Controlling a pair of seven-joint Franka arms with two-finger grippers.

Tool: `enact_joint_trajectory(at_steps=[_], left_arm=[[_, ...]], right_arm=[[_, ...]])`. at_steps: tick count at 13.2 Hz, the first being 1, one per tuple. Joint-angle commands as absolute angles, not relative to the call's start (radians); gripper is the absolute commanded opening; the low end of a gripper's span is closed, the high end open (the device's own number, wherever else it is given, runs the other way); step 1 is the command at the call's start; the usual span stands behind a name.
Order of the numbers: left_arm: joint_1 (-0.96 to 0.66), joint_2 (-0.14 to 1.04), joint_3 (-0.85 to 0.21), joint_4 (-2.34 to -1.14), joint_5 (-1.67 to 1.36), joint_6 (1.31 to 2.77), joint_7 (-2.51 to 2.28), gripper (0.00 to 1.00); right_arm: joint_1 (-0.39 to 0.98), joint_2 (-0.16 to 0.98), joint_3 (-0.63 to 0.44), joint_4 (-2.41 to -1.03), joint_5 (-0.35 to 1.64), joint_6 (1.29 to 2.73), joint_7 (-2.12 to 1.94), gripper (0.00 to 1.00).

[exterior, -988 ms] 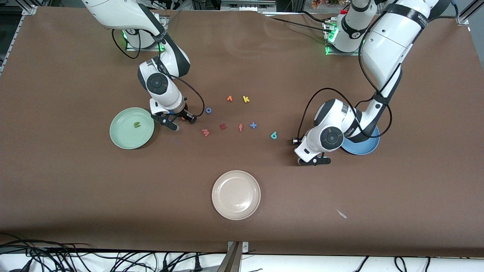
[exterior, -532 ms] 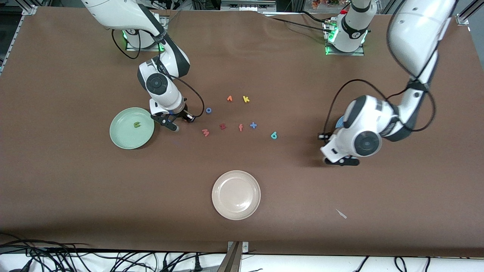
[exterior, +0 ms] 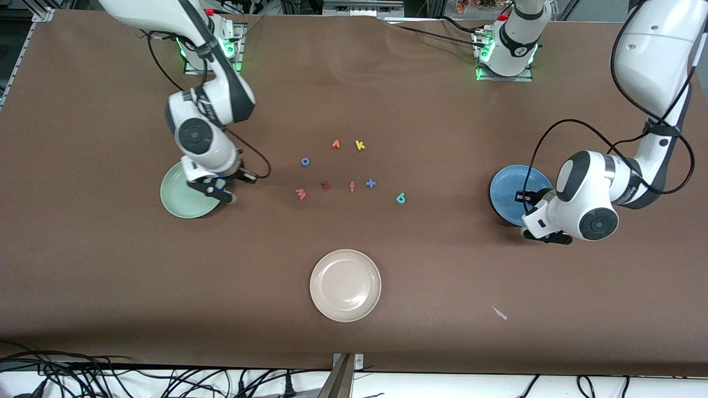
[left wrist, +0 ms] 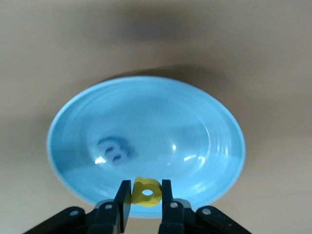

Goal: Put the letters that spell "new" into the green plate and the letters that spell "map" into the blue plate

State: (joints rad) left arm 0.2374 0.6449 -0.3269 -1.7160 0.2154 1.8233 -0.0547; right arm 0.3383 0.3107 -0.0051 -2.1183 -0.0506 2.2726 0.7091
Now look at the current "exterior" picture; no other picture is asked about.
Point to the beige plate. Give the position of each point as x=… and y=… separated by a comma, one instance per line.
x=345, y=286

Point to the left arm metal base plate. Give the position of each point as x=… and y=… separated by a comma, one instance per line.
x=481, y=74

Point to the aluminium frame rail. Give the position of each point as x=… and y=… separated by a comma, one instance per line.
x=362, y=8

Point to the white paper scrap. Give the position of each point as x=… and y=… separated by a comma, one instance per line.
x=499, y=313

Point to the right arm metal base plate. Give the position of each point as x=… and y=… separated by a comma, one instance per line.
x=239, y=55

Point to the metal table edge bracket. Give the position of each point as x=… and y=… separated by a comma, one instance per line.
x=343, y=376

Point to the green plate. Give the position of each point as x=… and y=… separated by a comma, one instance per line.
x=180, y=199

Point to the teal letter p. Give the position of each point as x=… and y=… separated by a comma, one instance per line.
x=400, y=198

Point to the pink letter m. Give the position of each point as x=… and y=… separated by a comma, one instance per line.
x=300, y=194

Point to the blue plate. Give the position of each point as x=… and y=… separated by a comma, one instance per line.
x=504, y=193

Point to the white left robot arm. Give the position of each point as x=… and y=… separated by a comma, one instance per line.
x=652, y=55

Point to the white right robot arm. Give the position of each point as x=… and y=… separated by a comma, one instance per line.
x=210, y=105

